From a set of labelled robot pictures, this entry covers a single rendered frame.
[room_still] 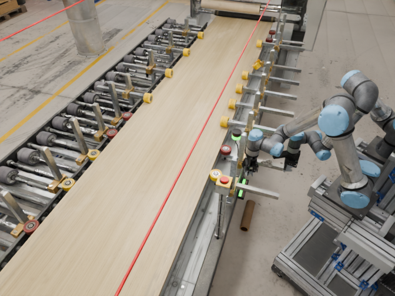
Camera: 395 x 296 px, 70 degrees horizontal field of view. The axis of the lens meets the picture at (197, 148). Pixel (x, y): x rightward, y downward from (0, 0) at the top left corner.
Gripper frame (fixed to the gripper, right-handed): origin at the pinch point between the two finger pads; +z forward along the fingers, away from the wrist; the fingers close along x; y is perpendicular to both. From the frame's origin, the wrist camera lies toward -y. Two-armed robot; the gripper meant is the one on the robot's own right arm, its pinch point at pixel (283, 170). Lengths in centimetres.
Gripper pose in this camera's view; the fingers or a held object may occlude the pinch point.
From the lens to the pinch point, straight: 206.3
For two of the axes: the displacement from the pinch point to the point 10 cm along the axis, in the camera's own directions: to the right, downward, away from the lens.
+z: 0.2, 7.3, 6.9
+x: 3.3, -6.5, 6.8
